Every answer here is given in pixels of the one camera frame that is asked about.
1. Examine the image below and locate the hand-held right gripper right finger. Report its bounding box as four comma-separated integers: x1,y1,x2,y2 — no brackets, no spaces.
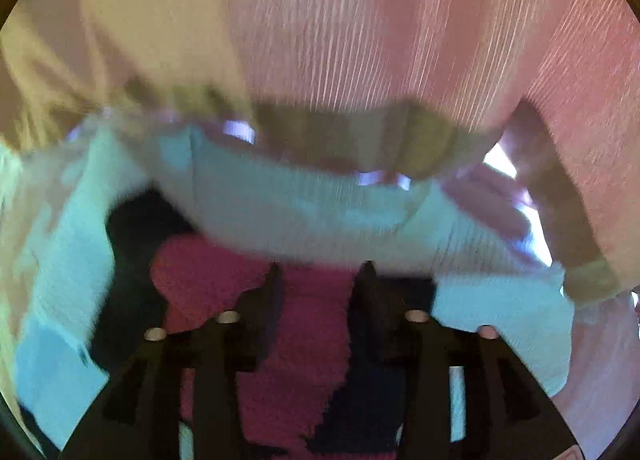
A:
349,260,583,460

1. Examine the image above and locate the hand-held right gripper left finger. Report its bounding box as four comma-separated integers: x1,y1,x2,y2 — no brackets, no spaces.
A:
60,262,286,460

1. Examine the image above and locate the white knitted sweater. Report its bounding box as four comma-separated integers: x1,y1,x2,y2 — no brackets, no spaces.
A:
0,112,576,451

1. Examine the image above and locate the pink blanket with white print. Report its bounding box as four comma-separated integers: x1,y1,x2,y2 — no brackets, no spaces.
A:
150,235,637,460

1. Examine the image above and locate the pink ribbed cloth tan trim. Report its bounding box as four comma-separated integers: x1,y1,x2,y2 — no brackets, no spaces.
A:
0,0,640,303

